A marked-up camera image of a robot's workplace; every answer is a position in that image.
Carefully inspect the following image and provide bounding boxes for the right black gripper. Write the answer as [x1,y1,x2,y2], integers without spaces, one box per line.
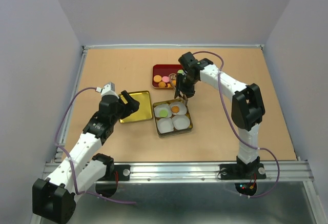
[174,73,198,100]

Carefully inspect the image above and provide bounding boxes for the gold tin lid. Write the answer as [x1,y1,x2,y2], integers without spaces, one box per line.
[117,90,154,125]

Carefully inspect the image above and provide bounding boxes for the metal tongs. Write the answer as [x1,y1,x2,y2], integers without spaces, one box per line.
[173,87,188,106]

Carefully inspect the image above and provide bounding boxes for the red rectangular tray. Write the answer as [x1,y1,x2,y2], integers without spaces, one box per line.
[152,64,182,90]

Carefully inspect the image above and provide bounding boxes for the brown round cookie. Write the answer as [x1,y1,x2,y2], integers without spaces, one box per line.
[171,106,180,113]

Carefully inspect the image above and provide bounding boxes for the gold square cookie tin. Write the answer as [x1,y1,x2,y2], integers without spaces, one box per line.
[152,99,193,138]

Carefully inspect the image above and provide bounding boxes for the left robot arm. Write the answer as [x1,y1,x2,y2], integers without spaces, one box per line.
[32,86,139,223]

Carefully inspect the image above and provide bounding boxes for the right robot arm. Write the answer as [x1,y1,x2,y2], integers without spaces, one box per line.
[174,52,265,178]

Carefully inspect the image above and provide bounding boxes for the pink round cookie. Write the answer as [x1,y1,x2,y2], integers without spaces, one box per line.
[162,76,170,83]

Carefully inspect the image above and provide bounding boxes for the orange waffle round cookie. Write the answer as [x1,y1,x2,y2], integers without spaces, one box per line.
[158,81,167,88]

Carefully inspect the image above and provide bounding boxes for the white paper cup back left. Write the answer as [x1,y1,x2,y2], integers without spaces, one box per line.
[154,104,172,118]

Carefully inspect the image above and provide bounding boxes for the white paper cup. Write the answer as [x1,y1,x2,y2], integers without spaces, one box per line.
[172,115,191,130]
[154,104,172,118]
[169,101,187,115]
[157,118,174,134]

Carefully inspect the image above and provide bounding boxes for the white paper cup back right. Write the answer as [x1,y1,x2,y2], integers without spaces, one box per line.
[169,101,187,115]

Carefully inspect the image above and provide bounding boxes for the white paper cup front left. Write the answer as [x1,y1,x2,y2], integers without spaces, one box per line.
[157,118,174,134]

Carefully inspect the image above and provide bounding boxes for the white paper cup front right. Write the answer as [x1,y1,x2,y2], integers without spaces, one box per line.
[172,115,191,130]

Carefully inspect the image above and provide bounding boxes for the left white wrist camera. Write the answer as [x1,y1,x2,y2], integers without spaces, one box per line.
[95,82,118,97]

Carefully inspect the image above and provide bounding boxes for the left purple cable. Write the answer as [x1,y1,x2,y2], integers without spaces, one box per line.
[55,87,138,206]

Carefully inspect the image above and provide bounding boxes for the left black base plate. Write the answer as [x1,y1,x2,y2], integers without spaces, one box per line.
[96,164,130,182]

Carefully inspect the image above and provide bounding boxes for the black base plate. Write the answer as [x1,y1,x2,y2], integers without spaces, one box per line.
[219,163,267,180]
[96,164,130,182]

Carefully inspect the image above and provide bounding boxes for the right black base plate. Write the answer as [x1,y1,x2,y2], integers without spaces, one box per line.
[219,163,267,180]

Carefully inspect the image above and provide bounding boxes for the aluminium front rail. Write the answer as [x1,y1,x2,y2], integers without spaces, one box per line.
[40,160,315,184]

